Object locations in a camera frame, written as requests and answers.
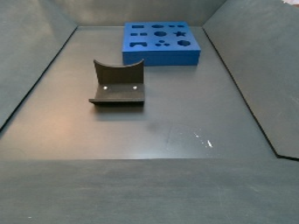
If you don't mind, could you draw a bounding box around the blue shape sorter block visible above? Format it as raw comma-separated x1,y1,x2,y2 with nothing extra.
122,21,201,67

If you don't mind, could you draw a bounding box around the black curved holder stand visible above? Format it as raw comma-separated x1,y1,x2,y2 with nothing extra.
88,60,145,105

